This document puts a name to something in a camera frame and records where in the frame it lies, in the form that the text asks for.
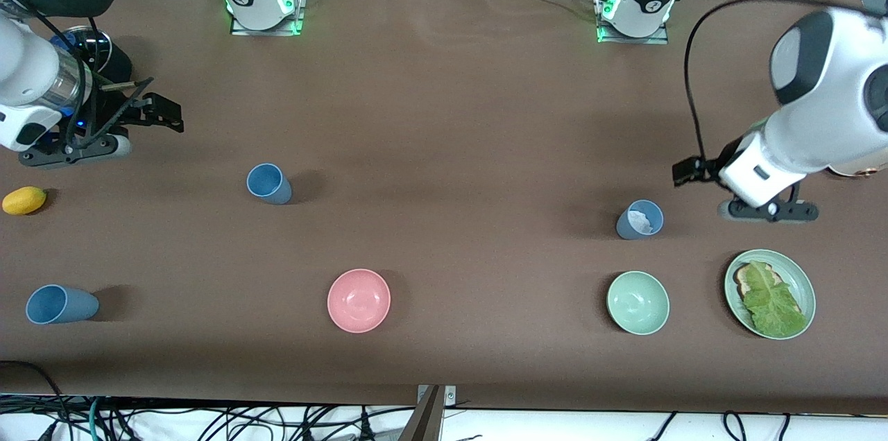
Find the mint green bowl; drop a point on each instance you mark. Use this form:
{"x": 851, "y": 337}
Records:
{"x": 638, "y": 303}

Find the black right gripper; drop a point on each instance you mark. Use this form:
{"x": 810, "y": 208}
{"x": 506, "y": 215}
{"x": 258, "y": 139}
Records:
{"x": 111, "y": 112}

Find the green lettuce leaf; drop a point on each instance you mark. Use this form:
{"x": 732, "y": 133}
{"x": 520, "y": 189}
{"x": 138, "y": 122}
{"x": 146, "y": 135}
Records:
{"x": 773, "y": 306}

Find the green plate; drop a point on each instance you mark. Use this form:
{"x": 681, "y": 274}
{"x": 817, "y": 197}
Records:
{"x": 798, "y": 280}

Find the cream white kettle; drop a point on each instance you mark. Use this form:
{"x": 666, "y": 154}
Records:
{"x": 867, "y": 169}

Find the yellow lemon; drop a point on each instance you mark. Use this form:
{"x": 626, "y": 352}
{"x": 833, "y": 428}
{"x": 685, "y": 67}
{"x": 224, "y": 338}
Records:
{"x": 24, "y": 200}

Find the blue cup holding paper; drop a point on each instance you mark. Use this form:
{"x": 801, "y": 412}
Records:
{"x": 628, "y": 227}

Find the pink bowl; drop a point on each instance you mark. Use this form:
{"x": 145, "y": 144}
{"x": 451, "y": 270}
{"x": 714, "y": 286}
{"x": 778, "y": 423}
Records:
{"x": 359, "y": 301}

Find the toasted bread slice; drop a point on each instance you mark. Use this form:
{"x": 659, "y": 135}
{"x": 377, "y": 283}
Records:
{"x": 743, "y": 280}

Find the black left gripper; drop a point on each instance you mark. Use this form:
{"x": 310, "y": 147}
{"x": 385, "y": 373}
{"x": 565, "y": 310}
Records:
{"x": 712, "y": 168}

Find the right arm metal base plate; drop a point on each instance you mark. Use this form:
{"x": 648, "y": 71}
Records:
{"x": 267, "y": 32}

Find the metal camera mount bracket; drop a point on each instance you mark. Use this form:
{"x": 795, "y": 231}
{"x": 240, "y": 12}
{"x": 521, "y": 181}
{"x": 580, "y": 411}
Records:
{"x": 427, "y": 420}

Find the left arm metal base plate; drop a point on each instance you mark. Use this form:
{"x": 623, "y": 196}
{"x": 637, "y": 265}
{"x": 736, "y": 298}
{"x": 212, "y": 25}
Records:
{"x": 631, "y": 40}

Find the glass lid blue knob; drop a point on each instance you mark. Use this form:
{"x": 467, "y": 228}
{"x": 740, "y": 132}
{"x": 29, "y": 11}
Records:
{"x": 94, "y": 49}

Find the white paper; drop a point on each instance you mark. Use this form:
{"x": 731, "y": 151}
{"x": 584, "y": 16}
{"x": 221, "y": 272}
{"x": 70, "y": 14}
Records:
{"x": 641, "y": 222}

